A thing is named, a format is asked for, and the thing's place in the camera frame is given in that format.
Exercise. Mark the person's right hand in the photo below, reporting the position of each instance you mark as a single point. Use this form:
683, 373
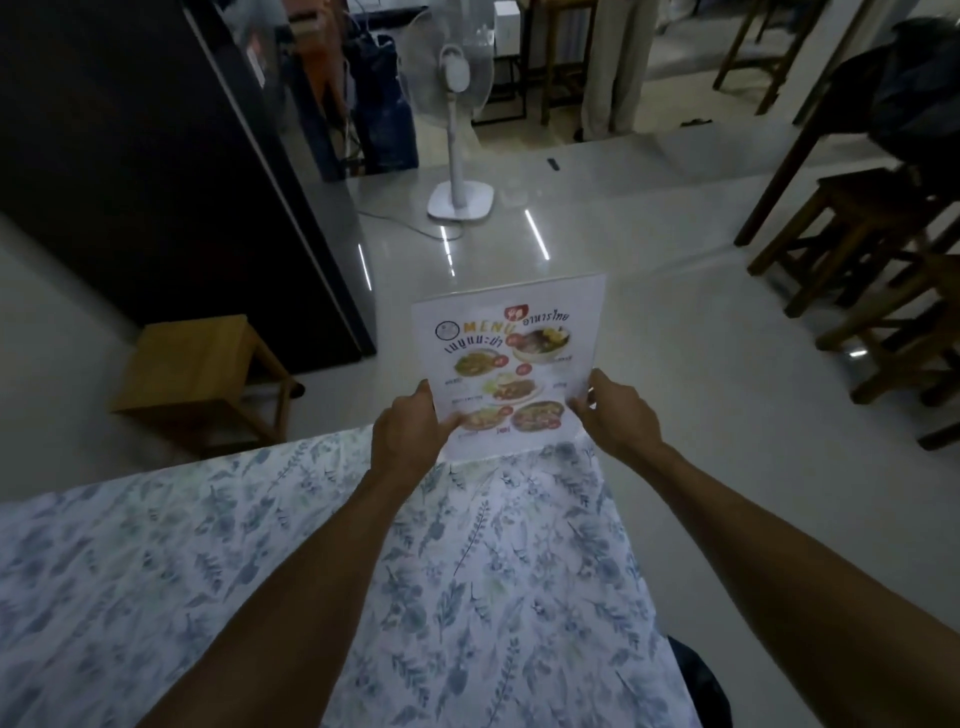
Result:
622, 424

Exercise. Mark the person's left hand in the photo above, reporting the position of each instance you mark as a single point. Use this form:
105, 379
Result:
405, 439

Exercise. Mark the person's left thumb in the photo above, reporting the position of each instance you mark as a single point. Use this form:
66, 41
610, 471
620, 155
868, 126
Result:
447, 427

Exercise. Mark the person's right thumb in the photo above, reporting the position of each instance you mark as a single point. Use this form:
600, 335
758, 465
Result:
581, 411

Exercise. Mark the clear acrylic menu stand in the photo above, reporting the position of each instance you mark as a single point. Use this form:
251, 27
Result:
510, 352

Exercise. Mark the person's right forearm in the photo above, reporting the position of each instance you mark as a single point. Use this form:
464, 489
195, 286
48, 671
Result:
795, 585

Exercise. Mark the person's left forearm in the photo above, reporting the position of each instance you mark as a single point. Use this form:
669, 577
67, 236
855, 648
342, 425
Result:
300, 600

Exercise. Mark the blue floral tablecloth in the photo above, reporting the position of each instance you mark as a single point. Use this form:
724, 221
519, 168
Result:
495, 600

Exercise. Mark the small light wooden stool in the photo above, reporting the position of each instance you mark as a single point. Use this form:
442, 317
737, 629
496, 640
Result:
199, 367

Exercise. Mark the person's dark trousers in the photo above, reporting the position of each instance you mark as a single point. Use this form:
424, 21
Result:
697, 686

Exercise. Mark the white standing fan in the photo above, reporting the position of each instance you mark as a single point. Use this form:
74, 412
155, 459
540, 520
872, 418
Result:
454, 112

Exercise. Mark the blue bag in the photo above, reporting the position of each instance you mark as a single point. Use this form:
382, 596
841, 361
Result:
384, 105

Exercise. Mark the dark wooden stool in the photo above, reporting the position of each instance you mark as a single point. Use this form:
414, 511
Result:
911, 322
855, 217

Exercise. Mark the tall wooden stool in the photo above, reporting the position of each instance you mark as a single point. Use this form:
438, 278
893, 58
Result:
564, 60

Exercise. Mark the dark wooden table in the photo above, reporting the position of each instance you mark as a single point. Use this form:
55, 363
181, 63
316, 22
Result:
817, 127

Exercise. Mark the white box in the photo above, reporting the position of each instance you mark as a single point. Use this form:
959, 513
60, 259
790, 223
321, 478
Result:
507, 19

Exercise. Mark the tall black refrigerator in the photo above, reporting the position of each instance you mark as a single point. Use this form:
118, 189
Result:
150, 150

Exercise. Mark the wooden chair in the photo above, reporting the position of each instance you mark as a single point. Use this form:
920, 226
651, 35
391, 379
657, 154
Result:
772, 45

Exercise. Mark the dark bag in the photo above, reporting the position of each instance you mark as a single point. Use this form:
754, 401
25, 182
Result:
919, 82

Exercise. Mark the black metal frame table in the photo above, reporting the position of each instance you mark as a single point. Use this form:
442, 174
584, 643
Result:
510, 75

